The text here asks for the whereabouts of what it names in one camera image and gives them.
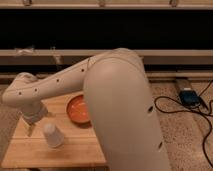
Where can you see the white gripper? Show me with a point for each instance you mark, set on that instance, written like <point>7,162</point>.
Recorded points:
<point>33,113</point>

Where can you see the orange ceramic bowl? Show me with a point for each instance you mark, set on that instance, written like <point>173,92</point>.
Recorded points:
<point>77,111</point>

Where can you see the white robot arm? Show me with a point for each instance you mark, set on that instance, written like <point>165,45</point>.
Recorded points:
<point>118,97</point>

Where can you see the white paper cup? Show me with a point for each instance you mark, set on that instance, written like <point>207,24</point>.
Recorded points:
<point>53,136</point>

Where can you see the blue device on floor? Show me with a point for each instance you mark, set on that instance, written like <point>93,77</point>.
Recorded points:
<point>189,97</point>

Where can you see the long wooden bench rail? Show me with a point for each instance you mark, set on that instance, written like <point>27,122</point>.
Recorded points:
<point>60,57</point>

